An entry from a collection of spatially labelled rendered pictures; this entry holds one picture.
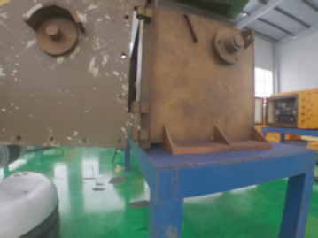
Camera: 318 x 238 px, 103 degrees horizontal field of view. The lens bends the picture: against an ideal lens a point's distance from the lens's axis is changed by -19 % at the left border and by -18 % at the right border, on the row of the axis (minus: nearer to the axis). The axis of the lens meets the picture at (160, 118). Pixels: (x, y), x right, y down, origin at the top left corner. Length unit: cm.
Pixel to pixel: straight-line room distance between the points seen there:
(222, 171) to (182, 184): 13
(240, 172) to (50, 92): 62
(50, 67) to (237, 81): 76
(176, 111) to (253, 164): 34
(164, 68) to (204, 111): 25
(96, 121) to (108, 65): 17
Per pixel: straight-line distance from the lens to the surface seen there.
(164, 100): 61
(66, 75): 51
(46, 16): 59
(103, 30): 54
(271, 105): 360
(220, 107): 74
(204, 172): 46
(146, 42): 56
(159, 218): 47
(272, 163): 66
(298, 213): 96
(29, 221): 91
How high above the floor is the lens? 76
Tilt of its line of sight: level
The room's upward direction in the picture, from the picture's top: 2 degrees clockwise
